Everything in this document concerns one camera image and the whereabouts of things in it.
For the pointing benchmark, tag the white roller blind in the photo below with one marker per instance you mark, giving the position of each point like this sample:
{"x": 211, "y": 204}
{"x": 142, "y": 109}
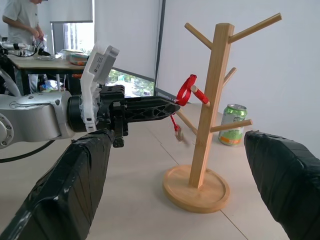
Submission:
{"x": 72, "y": 10}
{"x": 130, "y": 37}

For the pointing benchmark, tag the wooden tree stand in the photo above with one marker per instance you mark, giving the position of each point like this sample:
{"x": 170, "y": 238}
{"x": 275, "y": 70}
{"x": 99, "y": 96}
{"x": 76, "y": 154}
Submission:
{"x": 215, "y": 105}

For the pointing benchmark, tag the green and orange package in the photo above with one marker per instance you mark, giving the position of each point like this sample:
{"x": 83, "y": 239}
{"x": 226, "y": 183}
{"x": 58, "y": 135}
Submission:
{"x": 76, "y": 58}

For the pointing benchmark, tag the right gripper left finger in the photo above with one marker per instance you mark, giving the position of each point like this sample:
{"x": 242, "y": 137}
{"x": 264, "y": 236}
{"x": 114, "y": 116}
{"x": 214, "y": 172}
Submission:
{"x": 62, "y": 190}

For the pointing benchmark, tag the person in white t-shirt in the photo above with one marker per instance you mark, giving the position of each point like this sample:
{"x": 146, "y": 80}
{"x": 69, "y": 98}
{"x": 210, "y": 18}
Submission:
{"x": 20, "y": 20}

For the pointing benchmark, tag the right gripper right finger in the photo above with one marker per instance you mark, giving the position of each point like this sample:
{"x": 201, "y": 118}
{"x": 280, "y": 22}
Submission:
{"x": 287, "y": 180}

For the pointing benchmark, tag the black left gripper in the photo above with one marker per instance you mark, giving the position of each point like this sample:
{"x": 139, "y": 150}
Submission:
{"x": 112, "y": 110}

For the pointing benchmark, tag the wooden background table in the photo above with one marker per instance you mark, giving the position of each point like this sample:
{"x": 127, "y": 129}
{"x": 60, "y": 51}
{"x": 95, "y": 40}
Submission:
{"x": 45, "y": 64}

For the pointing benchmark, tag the green drink can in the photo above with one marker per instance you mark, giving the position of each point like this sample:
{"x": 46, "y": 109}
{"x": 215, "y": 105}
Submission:
{"x": 233, "y": 135}

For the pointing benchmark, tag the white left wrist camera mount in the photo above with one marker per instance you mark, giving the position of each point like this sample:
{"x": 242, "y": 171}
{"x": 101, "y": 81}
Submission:
{"x": 98, "y": 63}

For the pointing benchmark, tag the black equipment with white tube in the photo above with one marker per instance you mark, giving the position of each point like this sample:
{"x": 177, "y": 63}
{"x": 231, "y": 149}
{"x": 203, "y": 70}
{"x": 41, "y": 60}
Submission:
{"x": 6, "y": 65}

